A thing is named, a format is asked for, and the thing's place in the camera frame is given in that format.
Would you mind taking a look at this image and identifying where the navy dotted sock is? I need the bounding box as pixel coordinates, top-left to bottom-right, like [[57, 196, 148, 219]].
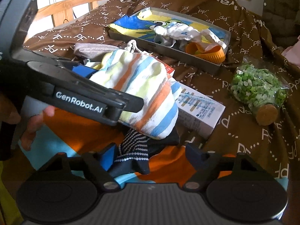
[[108, 128, 180, 178]]

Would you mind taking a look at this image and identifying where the striped pastel sock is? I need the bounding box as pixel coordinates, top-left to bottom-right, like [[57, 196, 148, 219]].
[[86, 49, 182, 140]]

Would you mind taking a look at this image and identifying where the white blue patterned sock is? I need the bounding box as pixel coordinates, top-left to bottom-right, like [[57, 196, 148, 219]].
[[154, 21, 202, 41]]

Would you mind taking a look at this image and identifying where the orange fabric band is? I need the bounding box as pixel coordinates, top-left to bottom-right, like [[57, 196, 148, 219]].
[[185, 42, 226, 65]]

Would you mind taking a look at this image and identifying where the grey sock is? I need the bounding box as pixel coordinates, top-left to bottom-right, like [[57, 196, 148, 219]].
[[154, 34, 178, 49]]

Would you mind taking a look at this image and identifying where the person left hand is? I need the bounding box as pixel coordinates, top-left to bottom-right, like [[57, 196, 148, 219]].
[[1, 95, 55, 160]]

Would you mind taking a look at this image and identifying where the white blue medicine box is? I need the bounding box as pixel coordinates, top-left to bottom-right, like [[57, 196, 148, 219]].
[[176, 84, 225, 139]]

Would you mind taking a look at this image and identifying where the orange white medicine box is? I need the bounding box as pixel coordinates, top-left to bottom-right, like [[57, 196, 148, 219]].
[[142, 51, 175, 77]]

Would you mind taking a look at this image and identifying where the grey tray with frog picture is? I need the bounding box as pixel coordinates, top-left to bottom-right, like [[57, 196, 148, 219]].
[[109, 7, 231, 74]]

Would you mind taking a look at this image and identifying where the jar of green paper stars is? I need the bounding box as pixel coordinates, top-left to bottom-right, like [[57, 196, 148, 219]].
[[230, 62, 289, 126]]

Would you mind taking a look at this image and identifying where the brown patterned duvet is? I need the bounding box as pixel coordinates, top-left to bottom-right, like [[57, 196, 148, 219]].
[[25, 0, 299, 188]]

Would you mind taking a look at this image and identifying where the pink cloth garment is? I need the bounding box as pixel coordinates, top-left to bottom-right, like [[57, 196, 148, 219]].
[[282, 37, 300, 68]]

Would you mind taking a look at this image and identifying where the olive quilted jacket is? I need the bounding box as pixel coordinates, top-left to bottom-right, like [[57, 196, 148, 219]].
[[262, 0, 299, 48]]

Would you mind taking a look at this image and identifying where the wooden bed rail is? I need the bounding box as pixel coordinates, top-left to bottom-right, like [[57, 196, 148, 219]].
[[24, 0, 131, 40]]

